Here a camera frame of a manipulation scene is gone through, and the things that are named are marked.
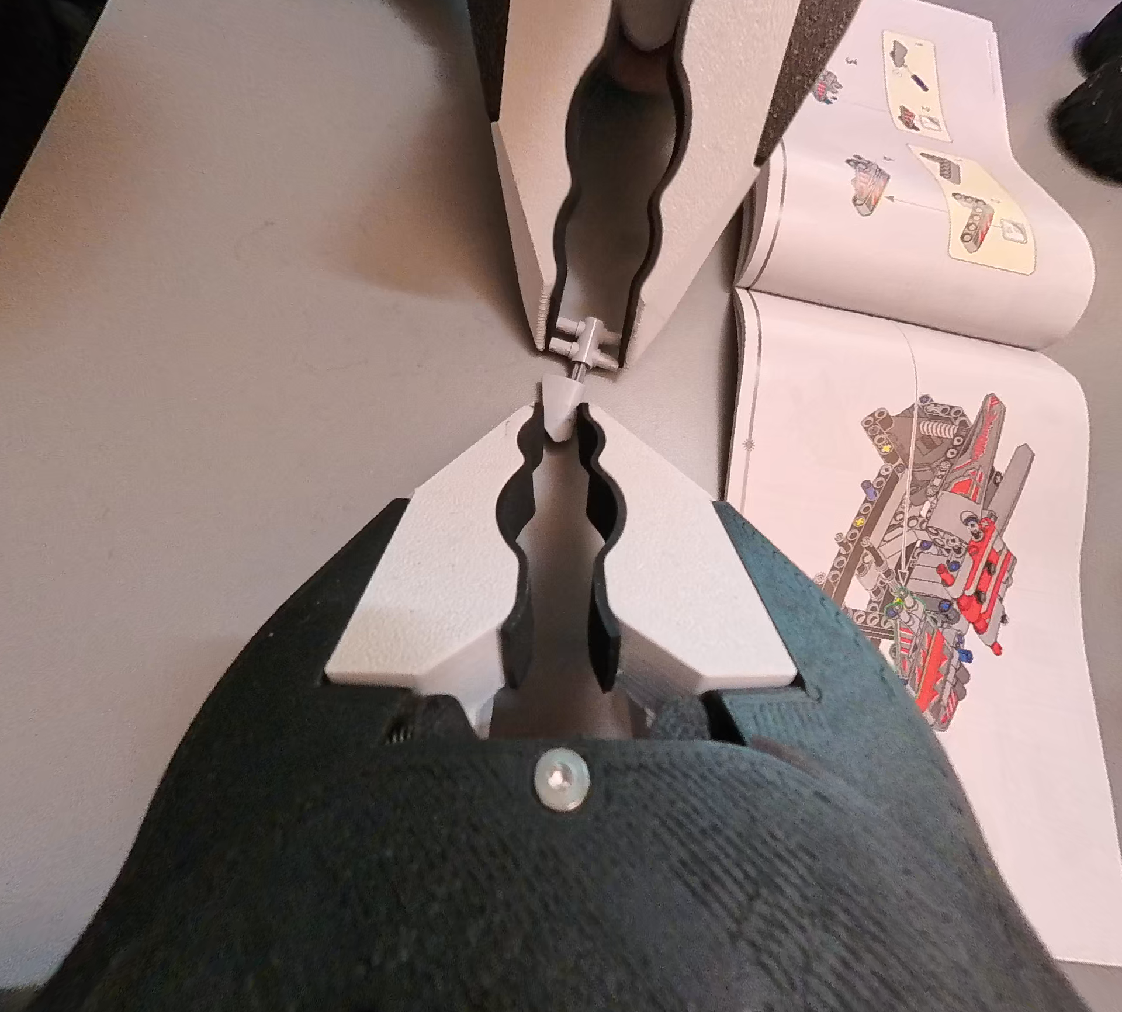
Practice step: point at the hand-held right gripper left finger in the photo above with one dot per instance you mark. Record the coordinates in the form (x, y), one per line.
(421, 582)

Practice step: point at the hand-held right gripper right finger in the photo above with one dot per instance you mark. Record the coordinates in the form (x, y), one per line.
(692, 591)

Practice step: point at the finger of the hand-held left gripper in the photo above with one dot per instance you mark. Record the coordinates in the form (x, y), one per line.
(736, 92)
(535, 83)

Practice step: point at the grey toy cone piece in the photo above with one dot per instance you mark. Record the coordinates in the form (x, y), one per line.
(561, 407)

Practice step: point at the grey toy cross connector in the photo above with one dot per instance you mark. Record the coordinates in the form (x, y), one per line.
(589, 337)

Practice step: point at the grey desk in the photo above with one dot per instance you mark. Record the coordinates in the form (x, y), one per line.
(263, 284)

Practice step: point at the open toy instruction booklet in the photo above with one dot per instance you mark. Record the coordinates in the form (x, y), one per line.
(815, 381)

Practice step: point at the black printed cloth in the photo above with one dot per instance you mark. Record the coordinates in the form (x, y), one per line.
(1096, 109)

